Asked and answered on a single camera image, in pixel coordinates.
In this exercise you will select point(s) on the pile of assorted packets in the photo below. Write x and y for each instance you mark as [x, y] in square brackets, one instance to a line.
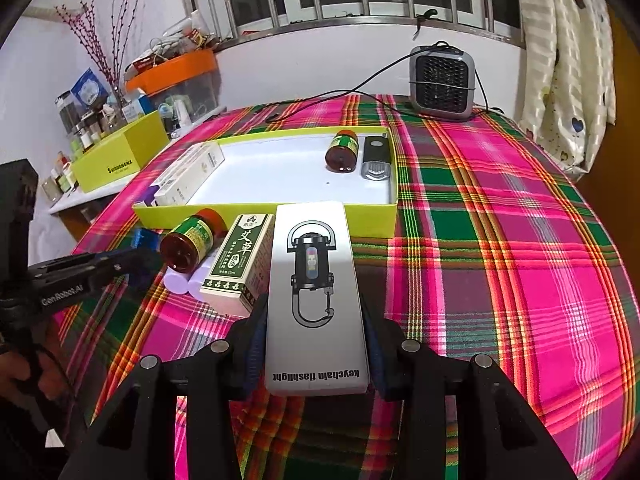
[165, 50]

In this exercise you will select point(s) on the small grey heater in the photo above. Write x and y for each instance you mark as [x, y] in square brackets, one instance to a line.
[442, 80]

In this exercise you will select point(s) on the wooden wardrobe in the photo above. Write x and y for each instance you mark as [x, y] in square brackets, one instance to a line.
[625, 110]

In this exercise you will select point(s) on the clear bin orange lid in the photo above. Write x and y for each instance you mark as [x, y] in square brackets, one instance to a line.
[175, 67]

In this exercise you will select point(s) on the white purple medicine box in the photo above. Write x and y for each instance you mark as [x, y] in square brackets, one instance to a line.
[151, 197]

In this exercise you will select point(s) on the small black box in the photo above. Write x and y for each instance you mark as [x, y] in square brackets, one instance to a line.
[375, 155]

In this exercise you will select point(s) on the yellow-green box lid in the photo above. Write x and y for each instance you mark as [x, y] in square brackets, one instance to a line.
[120, 155]

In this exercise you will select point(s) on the white flashlight box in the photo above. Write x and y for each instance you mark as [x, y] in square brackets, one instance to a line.
[315, 320]

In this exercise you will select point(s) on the cream white carton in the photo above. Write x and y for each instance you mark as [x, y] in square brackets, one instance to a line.
[205, 165]

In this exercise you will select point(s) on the green white carton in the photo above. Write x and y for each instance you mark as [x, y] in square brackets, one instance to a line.
[240, 260]

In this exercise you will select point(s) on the brown bottle green label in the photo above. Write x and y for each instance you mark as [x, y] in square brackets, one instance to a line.
[187, 245]
[342, 152]

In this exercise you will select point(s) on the yellow-green tray box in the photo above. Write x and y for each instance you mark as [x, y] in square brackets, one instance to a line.
[280, 175]

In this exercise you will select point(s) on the dotted cream curtain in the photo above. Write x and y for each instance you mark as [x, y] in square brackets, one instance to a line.
[565, 60]

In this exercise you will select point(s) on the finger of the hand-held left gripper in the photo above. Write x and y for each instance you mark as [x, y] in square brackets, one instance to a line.
[135, 262]

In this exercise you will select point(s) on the metal window grille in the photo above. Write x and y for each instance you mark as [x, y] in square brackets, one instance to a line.
[325, 24]

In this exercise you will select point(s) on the blue white box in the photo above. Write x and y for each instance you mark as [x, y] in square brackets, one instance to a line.
[90, 87]

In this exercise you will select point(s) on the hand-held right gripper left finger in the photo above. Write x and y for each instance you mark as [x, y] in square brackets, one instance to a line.
[256, 360]

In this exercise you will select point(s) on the small blue plastic item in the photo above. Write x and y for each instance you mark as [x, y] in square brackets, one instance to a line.
[145, 239]

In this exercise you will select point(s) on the pink green plaid tablecloth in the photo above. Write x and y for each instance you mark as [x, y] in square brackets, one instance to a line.
[500, 260]

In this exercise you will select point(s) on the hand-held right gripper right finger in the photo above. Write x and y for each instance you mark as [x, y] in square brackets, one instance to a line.
[376, 365]

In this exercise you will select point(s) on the pink bud branches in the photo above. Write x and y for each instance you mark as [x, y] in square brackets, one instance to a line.
[116, 77]

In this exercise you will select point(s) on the white blue carton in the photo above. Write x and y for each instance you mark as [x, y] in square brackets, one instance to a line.
[137, 107]

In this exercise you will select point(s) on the lavender cosmetic tube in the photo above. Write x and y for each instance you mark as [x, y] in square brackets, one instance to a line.
[176, 282]
[196, 285]

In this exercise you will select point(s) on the cluster of small jars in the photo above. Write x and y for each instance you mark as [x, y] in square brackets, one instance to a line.
[85, 132]

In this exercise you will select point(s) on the person's left hand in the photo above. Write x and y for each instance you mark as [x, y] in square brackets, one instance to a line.
[11, 370]

